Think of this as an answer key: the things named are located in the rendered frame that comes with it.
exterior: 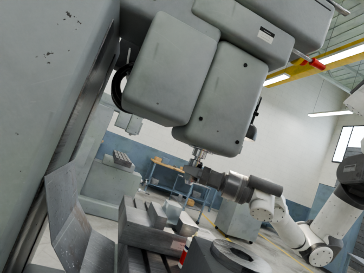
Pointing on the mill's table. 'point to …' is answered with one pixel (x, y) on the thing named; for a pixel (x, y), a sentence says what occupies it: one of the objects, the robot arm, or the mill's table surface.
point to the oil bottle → (186, 250)
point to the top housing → (297, 20)
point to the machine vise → (153, 231)
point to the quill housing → (225, 102)
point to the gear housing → (247, 31)
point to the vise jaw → (186, 225)
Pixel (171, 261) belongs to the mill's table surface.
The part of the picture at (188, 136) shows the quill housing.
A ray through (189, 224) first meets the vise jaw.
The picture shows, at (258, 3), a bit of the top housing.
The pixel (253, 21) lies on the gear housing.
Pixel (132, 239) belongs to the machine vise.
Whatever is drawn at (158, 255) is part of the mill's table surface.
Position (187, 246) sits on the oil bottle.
